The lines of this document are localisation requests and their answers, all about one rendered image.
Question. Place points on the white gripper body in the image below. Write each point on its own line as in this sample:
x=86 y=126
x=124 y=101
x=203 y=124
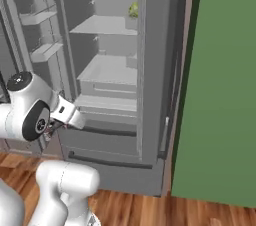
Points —
x=75 y=117

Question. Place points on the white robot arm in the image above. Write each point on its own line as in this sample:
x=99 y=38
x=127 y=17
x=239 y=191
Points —
x=25 y=106

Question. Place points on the grey fridge crisper drawer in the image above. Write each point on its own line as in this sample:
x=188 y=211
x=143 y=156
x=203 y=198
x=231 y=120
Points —
x=106 y=103

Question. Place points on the grey fridge shelf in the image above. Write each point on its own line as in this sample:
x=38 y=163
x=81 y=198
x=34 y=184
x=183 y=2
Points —
x=106 y=25
x=108 y=70

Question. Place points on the grey fridge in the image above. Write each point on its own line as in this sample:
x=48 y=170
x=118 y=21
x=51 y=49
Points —
x=113 y=46

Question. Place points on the large grey fridge drawer front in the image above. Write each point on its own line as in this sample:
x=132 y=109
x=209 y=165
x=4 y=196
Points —
x=133 y=178

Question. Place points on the grey fridge door with shelves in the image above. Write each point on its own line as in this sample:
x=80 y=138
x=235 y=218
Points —
x=36 y=20

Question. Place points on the grey-brown cupboard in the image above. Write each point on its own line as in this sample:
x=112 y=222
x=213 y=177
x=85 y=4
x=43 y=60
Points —
x=23 y=146

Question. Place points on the yellow-green vegetable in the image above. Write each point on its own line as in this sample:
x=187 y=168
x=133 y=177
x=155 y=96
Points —
x=133 y=10

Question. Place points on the brown side panel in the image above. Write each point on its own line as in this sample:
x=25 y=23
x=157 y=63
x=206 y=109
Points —
x=186 y=53

